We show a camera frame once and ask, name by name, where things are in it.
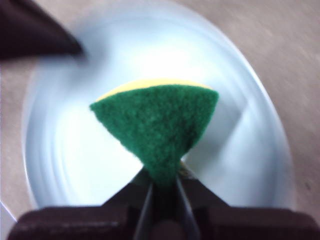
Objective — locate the yellow sponge with green pad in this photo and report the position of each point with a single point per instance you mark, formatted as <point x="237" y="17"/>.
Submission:
<point x="155" y="125"/>

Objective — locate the blue round plate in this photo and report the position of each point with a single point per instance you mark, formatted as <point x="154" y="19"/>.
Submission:
<point x="75" y="150"/>

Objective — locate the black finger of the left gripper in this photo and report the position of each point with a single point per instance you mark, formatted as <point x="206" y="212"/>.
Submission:
<point x="30" y="30"/>

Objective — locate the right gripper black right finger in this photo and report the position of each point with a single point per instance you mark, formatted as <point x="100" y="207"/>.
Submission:
<point x="237" y="222"/>

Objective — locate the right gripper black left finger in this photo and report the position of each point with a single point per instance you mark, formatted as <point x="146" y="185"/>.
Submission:
<point x="100" y="222"/>

